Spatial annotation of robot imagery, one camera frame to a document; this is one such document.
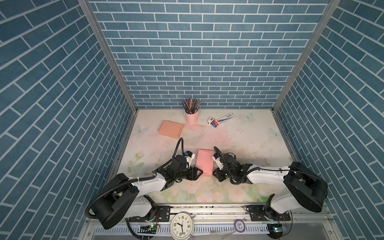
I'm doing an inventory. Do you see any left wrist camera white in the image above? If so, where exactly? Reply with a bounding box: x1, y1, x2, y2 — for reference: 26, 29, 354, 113
184, 151, 195, 168

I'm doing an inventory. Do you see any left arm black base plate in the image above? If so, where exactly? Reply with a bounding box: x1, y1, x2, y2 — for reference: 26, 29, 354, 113
129, 206, 171, 223

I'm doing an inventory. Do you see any pink paper box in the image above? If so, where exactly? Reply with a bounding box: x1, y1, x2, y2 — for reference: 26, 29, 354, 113
196, 149, 215, 177

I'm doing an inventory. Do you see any purple tape roll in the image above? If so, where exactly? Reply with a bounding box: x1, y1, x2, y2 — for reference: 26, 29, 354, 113
234, 219, 246, 233

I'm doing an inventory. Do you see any toothpaste tube packet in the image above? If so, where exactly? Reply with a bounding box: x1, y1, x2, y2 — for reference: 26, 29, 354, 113
211, 113, 236, 128

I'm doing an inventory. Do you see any pink pencil cup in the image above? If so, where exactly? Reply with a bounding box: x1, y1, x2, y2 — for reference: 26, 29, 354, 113
185, 112, 199, 125

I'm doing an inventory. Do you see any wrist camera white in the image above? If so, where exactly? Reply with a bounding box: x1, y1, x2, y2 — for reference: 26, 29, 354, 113
212, 153, 224, 170
184, 151, 195, 168

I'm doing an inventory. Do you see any right circuit board green led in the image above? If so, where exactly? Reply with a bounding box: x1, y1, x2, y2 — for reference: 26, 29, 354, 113
267, 224, 284, 240

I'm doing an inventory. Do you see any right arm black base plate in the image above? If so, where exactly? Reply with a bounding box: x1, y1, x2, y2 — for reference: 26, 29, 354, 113
246, 205, 291, 222

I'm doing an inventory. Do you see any white alarm clock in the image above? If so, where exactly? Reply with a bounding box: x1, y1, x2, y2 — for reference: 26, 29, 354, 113
170, 212, 195, 240

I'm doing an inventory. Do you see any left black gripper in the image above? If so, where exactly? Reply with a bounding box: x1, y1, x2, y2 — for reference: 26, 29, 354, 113
174, 166, 205, 182

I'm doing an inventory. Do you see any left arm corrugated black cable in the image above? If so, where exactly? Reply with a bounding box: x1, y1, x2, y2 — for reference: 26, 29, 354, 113
84, 137, 185, 220

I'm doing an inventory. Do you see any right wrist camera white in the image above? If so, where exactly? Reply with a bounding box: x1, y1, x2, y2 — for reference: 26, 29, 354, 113
212, 153, 224, 170

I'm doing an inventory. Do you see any circuit board green led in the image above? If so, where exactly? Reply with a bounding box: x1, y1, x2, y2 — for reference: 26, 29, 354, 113
138, 225, 157, 235
267, 224, 284, 240

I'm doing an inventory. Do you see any coloured pencils bunch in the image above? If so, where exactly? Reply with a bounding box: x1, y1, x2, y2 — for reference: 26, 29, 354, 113
182, 98, 201, 115

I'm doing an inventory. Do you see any orange paper box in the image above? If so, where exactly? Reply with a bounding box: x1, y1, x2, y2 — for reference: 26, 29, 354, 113
159, 121, 185, 139

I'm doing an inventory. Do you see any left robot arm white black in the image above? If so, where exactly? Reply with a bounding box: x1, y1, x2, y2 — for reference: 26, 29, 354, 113
85, 155, 203, 230

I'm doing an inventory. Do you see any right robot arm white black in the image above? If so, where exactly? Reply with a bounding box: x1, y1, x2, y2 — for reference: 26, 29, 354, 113
213, 150, 328, 219

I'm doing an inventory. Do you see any aluminium front rail frame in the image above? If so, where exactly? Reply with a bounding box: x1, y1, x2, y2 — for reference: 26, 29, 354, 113
80, 204, 342, 240

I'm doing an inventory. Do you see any left circuit board green led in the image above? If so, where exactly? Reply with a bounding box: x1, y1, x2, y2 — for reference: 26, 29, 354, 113
138, 225, 157, 235

